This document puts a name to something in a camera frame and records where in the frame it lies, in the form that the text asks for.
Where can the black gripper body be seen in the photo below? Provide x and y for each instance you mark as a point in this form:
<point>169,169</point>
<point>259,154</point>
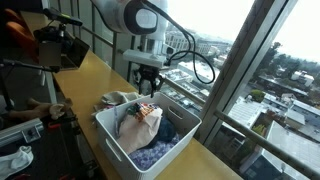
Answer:
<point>150,73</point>

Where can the magenta pink cloth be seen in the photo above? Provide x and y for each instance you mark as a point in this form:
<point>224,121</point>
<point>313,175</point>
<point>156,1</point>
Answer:
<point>105,107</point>

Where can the dark blue cloth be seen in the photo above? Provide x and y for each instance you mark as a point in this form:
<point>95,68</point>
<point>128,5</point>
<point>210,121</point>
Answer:
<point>166,130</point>

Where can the light pink printed t-shirt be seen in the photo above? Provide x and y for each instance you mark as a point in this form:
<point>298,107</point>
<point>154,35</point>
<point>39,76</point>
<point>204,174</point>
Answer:
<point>140,130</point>

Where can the purple patterned cloth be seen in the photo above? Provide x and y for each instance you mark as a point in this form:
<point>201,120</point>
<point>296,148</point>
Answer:
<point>153,155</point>

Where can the white plastic basket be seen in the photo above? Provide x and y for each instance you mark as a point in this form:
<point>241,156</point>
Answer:
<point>115,160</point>

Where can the grey window mullion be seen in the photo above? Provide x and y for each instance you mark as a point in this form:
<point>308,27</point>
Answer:
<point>240,66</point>

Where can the black bag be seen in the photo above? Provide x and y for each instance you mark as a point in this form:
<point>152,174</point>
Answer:
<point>46,33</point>

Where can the white sock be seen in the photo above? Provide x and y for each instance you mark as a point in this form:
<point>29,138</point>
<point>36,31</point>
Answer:
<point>15,161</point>

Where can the white metal post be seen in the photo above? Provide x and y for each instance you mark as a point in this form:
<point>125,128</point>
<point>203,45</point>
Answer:
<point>50,86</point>

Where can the black camera stand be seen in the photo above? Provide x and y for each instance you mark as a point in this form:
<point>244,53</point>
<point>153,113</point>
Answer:
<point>60,36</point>

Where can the black stereo camera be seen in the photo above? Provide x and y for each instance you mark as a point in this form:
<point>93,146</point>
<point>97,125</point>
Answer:
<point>63,17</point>

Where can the aluminium extrusion rail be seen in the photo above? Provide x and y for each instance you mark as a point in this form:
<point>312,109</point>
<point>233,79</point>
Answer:
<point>20,131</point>

